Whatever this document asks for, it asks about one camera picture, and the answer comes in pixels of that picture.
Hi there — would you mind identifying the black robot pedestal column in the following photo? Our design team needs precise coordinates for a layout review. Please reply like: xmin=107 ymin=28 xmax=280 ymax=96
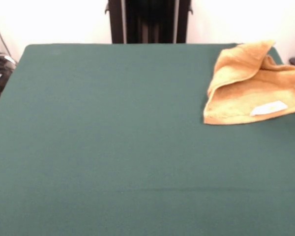
xmin=104 ymin=0 xmax=194 ymax=45

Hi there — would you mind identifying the dark green table cloth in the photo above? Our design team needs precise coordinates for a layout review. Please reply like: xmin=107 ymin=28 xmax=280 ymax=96
xmin=0 ymin=43 xmax=295 ymax=236

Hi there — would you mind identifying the tan orange terry towel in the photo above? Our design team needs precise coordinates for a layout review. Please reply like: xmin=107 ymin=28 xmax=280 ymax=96
xmin=203 ymin=40 xmax=295 ymax=125

